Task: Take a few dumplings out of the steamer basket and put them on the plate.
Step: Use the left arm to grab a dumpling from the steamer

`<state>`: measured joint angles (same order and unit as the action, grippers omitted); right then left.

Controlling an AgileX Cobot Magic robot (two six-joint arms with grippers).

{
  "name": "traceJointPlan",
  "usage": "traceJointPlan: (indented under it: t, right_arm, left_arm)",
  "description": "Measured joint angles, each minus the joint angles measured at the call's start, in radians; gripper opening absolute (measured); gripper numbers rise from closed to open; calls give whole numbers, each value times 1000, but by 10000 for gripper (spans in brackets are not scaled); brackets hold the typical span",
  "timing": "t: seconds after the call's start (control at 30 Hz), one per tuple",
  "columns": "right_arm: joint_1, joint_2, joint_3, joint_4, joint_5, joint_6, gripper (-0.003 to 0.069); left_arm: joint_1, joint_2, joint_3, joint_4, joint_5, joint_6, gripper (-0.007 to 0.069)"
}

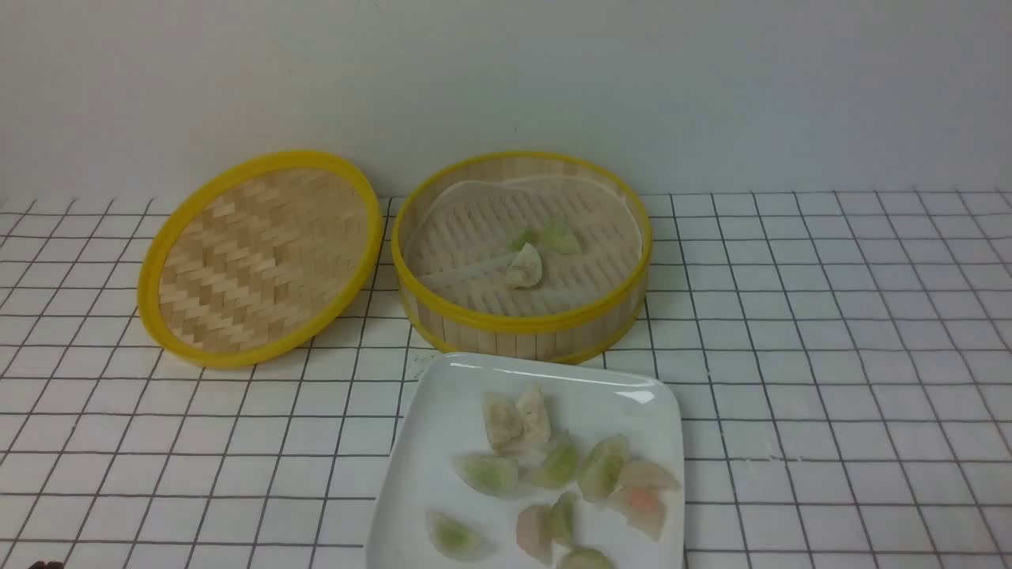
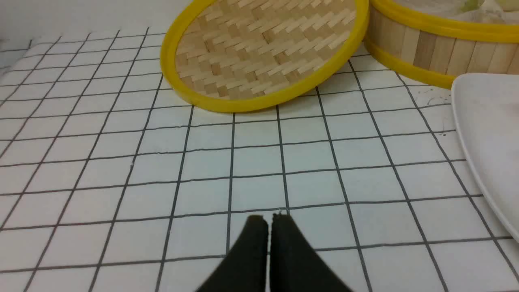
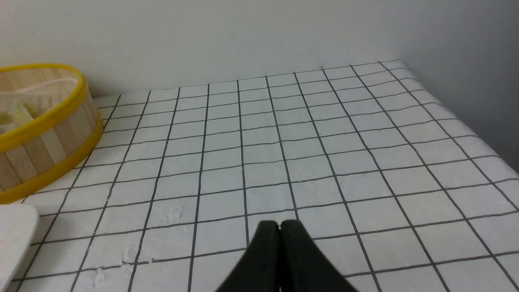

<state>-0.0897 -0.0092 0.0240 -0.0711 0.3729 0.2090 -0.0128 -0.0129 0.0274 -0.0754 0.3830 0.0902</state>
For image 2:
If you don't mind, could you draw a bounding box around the white square plate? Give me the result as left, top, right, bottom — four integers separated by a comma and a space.
451, 73, 519, 240

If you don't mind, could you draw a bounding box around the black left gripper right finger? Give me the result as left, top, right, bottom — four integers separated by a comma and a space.
269, 214, 352, 292

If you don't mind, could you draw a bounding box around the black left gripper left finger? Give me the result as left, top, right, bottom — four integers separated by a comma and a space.
198, 215, 268, 292

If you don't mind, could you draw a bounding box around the yellow-rimmed bamboo steamer basket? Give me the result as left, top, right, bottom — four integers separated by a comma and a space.
365, 0, 519, 89

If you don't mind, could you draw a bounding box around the woven bamboo steamer lid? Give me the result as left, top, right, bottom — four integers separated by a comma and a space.
160, 0, 369, 113

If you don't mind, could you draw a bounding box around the white grid tablecloth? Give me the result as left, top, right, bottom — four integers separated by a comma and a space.
0, 28, 518, 292

